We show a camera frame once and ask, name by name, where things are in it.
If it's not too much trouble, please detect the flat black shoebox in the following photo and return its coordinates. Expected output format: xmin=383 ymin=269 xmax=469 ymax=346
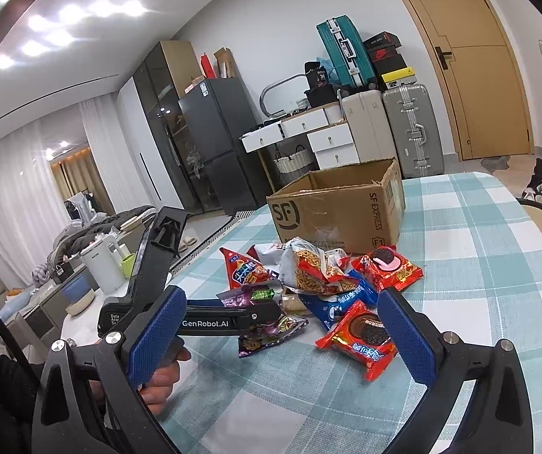
xmin=363 ymin=32 xmax=400 ymax=48

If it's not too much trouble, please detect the woven laundry basket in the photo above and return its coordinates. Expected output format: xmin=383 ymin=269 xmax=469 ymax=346
xmin=273 ymin=149 xmax=312 ymax=186

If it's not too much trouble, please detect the red triangular snack packet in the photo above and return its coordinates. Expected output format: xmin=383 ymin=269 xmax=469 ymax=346
xmin=219 ymin=247 xmax=276 ymax=294

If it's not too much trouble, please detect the curved metal frame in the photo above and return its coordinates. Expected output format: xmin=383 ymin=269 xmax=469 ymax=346
xmin=259 ymin=76 xmax=305 ymax=119

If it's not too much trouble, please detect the tan wooden door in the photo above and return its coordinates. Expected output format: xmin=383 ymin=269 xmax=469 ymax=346
xmin=380 ymin=0 xmax=534 ymax=162

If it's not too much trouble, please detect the black shoebox red logo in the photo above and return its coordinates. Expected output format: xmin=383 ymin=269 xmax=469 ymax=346
xmin=366 ymin=44 xmax=403 ymax=61

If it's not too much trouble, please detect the patterned area rug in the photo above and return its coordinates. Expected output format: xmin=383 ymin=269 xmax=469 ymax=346
xmin=171 ymin=208 xmax=272 ymax=275

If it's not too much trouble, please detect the person's left hand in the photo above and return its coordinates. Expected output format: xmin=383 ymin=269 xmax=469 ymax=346
xmin=135 ymin=346 xmax=192 ymax=418

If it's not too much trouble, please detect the dark grey refrigerator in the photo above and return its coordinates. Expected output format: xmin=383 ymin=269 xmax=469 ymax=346
xmin=179 ymin=78 xmax=260 ymax=213

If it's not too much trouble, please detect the open tan cardboard carton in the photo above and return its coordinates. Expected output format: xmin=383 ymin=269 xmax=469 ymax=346
xmin=214 ymin=47 xmax=238 ymax=79

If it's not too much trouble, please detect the beige suitcase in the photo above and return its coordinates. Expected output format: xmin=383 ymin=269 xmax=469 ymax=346
xmin=342 ymin=89 xmax=397 ymax=166

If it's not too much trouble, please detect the large black shoebox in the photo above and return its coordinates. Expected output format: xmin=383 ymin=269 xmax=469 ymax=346
xmin=372 ymin=54 xmax=408 ymax=76

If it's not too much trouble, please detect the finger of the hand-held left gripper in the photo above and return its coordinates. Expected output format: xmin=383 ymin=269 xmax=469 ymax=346
xmin=126 ymin=207 xmax=191 ymax=299
xmin=179 ymin=299 xmax=283 ymax=339

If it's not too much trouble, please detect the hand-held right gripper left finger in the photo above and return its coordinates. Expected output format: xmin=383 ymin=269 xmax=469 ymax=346
xmin=30 ymin=286 xmax=189 ymax=454

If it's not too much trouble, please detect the brown curtain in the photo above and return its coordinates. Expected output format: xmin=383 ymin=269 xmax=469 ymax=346
xmin=51 ymin=146 xmax=111 ymax=213

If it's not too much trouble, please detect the clear noodle snack bag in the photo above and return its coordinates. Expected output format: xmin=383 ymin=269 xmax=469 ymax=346
xmin=280 ymin=239 xmax=361 ymax=296

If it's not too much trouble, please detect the brown cardboard box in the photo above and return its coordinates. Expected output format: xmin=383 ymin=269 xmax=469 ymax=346
xmin=266 ymin=158 xmax=407 ymax=253

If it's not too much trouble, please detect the green purple candy packet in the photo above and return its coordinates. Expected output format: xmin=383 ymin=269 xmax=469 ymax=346
xmin=219 ymin=284 xmax=281 ymax=308

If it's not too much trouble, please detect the black storage box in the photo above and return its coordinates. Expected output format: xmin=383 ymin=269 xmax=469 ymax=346
xmin=305 ymin=86 xmax=340 ymax=109

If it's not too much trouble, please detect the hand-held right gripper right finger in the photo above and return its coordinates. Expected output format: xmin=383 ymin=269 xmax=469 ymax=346
xmin=376 ymin=288 xmax=534 ymax=454

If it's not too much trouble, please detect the red cookie packet brown cookie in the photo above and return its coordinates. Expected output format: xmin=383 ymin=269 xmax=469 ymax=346
xmin=316 ymin=299 xmax=399 ymax=381

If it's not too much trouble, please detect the black bag white label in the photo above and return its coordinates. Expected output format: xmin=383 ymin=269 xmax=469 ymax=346
xmin=304 ymin=61 xmax=335 ymax=90

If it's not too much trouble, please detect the white drawer desk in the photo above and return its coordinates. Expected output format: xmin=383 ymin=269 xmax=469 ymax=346
xmin=240 ymin=101 xmax=361 ymax=190

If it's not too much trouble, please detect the dark glass cabinet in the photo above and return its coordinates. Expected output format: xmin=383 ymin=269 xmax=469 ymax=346
xmin=134 ymin=42 xmax=206 ymax=213

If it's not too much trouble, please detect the white electric kettle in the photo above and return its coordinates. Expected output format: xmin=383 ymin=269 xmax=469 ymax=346
xmin=79 ymin=238 xmax=127 ymax=294

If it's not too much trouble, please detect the grey padded jacket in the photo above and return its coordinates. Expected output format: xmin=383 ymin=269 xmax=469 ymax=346
xmin=46 ymin=205 xmax=158 ymax=285

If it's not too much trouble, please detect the blue cookie packet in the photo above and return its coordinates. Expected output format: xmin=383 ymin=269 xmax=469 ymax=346
xmin=297 ymin=269 xmax=380 ymax=332

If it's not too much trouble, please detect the red cookie packet pink filling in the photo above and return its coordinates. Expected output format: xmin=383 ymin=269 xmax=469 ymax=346
xmin=351 ymin=246 xmax=424 ymax=292

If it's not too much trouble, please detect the silver suitcase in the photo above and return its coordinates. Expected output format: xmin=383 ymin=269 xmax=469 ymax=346
xmin=382 ymin=84 xmax=444 ymax=179

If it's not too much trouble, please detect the white snack packet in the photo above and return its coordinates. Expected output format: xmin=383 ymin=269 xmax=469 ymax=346
xmin=247 ymin=241 xmax=291 ymax=275

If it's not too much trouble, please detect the yellow and black shoebox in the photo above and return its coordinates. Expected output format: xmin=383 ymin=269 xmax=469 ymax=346
xmin=379 ymin=67 xmax=416 ymax=90

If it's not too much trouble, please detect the white sheer curtain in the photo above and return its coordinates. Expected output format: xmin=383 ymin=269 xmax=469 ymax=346
xmin=0 ymin=99 xmax=115 ymax=266

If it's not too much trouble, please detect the round dark-rimmed stool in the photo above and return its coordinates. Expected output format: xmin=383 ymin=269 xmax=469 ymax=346
xmin=519 ymin=199 xmax=542 ymax=244

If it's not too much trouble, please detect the purple snack packet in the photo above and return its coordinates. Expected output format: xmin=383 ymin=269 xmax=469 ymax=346
xmin=238 ymin=314 xmax=310 ymax=358

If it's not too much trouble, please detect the teal suitcase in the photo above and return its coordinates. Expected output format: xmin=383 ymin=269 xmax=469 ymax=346
xmin=317 ymin=16 xmax=377 ymax=88

